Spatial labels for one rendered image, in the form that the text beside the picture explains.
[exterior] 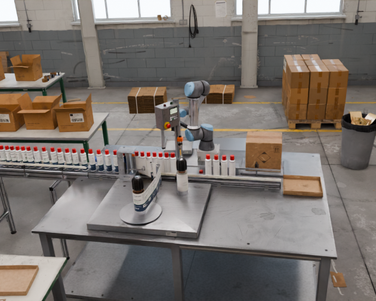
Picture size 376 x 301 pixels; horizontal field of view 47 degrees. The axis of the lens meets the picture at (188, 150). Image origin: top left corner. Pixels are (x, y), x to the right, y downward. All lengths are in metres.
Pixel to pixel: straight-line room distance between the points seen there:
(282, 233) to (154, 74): 6.56
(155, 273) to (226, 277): 0.58
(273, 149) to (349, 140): 2.13
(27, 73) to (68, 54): 2.26
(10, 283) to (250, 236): 1.56
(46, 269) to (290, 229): 1.64
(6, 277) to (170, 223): 1.10
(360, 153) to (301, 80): 1.59
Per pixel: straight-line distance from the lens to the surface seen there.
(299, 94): 6.77
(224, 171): 3.56
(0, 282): 3.03
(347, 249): 4.42
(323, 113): 6.93
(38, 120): 5.29
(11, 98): 5.63
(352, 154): 5.75
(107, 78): 9.46
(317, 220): 3.25
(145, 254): 3.91
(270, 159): 3.74
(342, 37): 9.00
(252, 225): 3.14
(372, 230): 4.75
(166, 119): 3.51
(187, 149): 4.20
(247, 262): 3.78
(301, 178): 3.74
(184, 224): 3.06
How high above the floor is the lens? 2.63
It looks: 25 degrees down
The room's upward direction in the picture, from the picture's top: 3 degrees counter-clockwise
